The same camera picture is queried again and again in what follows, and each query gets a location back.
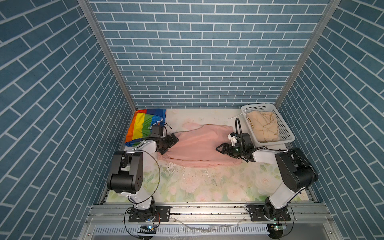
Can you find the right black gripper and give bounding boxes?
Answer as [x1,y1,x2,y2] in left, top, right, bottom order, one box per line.
[216,142,246,159]

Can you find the rainbow striped shorts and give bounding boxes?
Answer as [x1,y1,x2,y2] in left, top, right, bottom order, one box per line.
[125,109,166,147]

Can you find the white plastic laundry basket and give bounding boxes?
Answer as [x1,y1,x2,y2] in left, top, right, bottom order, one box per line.
[241,104,296,146]

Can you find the pink shorts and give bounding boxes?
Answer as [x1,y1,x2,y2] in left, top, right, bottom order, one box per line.
[158,125,242,168]

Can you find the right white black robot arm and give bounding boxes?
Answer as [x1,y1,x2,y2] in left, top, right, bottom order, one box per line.
[216,133,319,221]

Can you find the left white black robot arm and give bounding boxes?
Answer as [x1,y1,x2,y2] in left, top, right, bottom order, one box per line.
[107,125,179,223]

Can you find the beige shorts in basket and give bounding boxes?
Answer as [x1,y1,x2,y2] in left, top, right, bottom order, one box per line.
[246,111,280,143]

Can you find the right green circuit board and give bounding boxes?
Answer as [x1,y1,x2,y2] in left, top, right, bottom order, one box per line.
[267,224,285,236]

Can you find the green circuit board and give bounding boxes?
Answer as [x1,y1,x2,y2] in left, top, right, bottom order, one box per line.
[138,226,157,236]
[267,224,285,236]

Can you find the left green circuit board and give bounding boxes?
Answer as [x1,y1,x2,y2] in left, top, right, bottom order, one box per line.
[138,226,157,236]

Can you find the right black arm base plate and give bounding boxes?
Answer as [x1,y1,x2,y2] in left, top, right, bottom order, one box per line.
[246,205,291,222]

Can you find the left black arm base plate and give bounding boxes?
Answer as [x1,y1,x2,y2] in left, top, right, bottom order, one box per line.
[127,206,171,223]

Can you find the aluminium mounting rail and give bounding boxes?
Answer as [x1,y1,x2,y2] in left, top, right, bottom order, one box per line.
[80,202,342,240]

